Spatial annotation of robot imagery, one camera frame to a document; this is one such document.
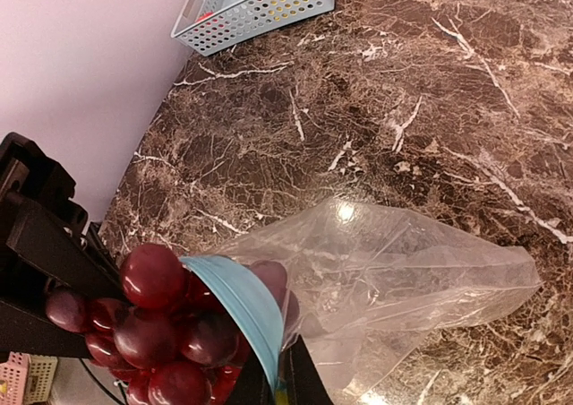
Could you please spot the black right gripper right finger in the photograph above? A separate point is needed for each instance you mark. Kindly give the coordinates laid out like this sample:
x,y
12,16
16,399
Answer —
x,y
304,385

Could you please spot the red toy fruit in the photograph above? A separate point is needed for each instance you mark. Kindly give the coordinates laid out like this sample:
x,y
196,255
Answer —
x,y
205,18

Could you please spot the light blue plastic basket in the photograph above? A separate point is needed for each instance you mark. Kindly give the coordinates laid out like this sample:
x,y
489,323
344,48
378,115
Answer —
x,y
235,21

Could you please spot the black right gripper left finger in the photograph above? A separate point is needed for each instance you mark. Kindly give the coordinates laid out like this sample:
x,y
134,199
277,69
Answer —
x,y
251,387

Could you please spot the green plastic basket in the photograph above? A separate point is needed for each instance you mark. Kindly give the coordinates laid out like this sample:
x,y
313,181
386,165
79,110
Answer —
x,y
41,373

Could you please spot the clear zip top bag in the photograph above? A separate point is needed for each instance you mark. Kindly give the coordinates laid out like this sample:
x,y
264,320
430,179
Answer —
x,y
373,281

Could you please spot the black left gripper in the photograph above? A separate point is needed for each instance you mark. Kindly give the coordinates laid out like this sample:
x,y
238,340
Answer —
x,y
42,224

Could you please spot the pink plastic basket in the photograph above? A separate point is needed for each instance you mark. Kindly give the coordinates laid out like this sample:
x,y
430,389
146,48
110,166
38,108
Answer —
x,y
13,375

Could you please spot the purple toy grapes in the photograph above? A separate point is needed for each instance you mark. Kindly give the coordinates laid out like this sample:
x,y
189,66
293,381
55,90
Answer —
x,y
185,328

